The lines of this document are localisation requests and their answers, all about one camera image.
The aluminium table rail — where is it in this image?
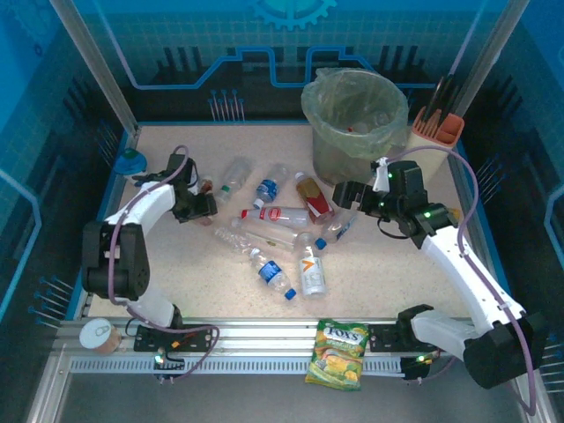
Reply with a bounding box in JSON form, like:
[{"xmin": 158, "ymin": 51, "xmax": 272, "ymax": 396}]
[{"xmin": 56, "ymin": 317, "xmax": 528, "ymax": 358}]

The red gold label bottle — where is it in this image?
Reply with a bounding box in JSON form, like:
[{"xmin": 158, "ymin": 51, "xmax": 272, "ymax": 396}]
[{"xmin": 293, "ymin": 171, "xmax": 337, "ymax": 226}]

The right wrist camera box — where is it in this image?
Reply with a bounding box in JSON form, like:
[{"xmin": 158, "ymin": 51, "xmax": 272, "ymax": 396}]
[{"xmin": 370, "ymin": 157, "xmax": 392, "ymax": 192}]

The brown bottle yellow cap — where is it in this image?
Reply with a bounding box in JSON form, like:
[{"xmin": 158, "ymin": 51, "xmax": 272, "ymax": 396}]
[{"xmin": 197, "ymin": 177, "xmax": 217, "ymax": 226}]

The tin can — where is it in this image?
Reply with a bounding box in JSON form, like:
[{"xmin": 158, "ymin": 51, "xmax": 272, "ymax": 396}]
[{"xmin": 78, "ymin": 317, "xmax": 123, "ymax": 356}]

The white label orange mark bottle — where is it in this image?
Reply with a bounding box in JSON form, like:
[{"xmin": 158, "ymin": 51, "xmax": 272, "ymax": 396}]
[{"xmin": 295, "ymin": 233, "xmax": 331, "ymax": 299}]

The clear bottle green cap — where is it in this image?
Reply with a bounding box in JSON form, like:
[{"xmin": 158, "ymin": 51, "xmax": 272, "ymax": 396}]
[{"xmin": 214, "ymin": 157, "xmax": 256, "ymax": 206}]

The slotted grey cable duct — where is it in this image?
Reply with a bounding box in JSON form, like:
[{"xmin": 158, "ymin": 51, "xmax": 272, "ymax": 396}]
[{"xmin": 69, "ymin": 355, "xmax": 406, "ymax": 376}]

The green plastic bin liner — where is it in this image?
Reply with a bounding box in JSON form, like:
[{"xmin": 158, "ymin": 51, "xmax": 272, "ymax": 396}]
[{"xmin": 301, "ymin": 67, "xmax": 410, "ymax": 160}]

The aluminium frame post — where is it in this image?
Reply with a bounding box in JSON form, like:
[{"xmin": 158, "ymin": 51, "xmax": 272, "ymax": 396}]
[
  {"xmin": 48, "ymin": 0, "xmax": 142, "ymax": 136},
  {"xmin": 449, "ymin": 0, "xmax": 523, "ymax": 120}
]

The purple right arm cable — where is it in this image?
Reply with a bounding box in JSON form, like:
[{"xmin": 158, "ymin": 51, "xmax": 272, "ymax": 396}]
[{"xmin": 385, "ymin": 145, "xmax": 538, "ymax": 418}]

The clear bottle blue cap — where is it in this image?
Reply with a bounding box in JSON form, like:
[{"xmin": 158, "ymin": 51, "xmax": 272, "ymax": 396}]
[{"xmin": 315, "ymin": 211, "xmax": 359, "ymax": 251}]

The large clear plain bottle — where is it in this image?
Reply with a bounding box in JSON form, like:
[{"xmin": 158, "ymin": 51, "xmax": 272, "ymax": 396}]
[{"xmin": 231, "ymin": 218, "xmax": 305, "ymax": 253}]

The blue white toy cup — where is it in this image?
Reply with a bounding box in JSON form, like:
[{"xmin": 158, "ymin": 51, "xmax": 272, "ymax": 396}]
[{"xmin": 114, "ymin": 148, "xmax": 155, "ymax": 186}]

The grey waste bin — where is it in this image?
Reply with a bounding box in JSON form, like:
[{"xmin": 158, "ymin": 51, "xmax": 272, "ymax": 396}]
[{"xmin": 301, "ymin": 68, "xmax": 410, "ymax": 189}]

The crushed clear bottle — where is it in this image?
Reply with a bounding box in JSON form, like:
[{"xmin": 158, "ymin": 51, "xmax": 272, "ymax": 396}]
[{"xmin": 214, "ymin": 226, "xmax": 256, "ymax": 255}]

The Fox's candy bag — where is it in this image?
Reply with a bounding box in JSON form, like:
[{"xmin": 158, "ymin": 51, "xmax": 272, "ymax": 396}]
[{"xmin": 305, "ymin": 317, "xmax": 371, "ymax": 392}]

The blue label bottle white cap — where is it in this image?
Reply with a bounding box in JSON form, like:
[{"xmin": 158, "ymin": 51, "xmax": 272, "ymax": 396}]
[{"xmin": 252, "ymin": 163, "xmax": 290, "ymax": 211}]

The red label bottle red cap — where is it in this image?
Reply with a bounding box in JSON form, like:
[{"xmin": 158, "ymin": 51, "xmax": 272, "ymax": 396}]
[{"xmin": 240, "ymin": 205, "xmax": 312, "ymax": 229}]

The beige orange utensil holder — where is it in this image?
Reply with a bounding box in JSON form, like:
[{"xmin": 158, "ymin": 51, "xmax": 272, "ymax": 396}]
[{"xmin": 404, "ymin": 109, "xmax": 466, "ymax": 180}]

